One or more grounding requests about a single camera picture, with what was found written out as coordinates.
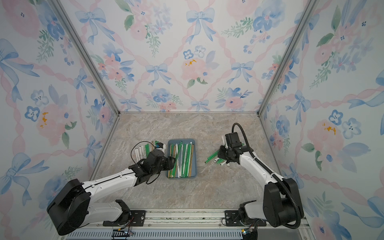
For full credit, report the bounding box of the aluminium mounting rail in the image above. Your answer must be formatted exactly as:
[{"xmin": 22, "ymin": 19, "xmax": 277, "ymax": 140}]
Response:
[{"xmin": 53, "ymin": 209, "xmax": 315, "ymax": 240}]

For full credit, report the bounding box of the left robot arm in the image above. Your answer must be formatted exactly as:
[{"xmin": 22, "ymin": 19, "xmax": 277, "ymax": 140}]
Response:
[{"xmin": 47, "ymin": 148, "xmax": 176, "ymax": 236}]

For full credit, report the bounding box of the blue plastic storage tray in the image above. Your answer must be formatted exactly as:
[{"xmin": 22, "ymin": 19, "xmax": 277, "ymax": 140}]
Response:
[{"xmin": 166, "ymin": 139, "xmax": 198, "ymax": 180}]

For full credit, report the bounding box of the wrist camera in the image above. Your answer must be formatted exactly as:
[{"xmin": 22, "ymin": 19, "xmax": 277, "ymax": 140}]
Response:
[
  {"xmin": 155, "ymin": 142, "xmax": 166, "ymax": 152},
  {"xmin": 225, "ymin": 132, "xmax": 243, "ymax": 148}
]

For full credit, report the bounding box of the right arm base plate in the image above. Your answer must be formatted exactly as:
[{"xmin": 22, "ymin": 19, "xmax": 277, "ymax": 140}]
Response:
[{"xmin": 224, "ymin": 210, "xmax": 267, "ymax": 228}]

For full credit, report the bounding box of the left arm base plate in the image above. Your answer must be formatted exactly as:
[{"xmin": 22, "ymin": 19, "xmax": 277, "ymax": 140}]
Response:
[{"xmin": 103, "ymin": 210, "xmax": 147, "ymax": 227}]

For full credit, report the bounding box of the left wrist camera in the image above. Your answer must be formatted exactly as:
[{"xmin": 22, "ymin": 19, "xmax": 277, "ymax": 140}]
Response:
[{"xmin": 155, "ymin": 142, "xmax": 166, "ymax": 152}]

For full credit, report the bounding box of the black corrugated cable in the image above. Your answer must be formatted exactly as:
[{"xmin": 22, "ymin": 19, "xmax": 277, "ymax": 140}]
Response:
[{"xmin": 231, "ymin": 122, "xmax": 302, "ymax": 229}]

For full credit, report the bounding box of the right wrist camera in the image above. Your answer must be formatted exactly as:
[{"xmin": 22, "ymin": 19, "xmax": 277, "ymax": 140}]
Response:
[{"xmin": 225, "ymin": 132, "xmax": 243, "ymax": 148}]

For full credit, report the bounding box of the brown paper straw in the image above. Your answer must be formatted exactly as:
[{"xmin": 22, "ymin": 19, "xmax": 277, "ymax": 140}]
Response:
[{"xmin": 188, "ymin": 143, "xmax": 194, "ymax": 177}]

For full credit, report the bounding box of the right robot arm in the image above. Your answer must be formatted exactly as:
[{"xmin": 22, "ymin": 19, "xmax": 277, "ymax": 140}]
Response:
[{"xmin": 218, "ymin": 146, "xmax": 304, "ymax": 229}]

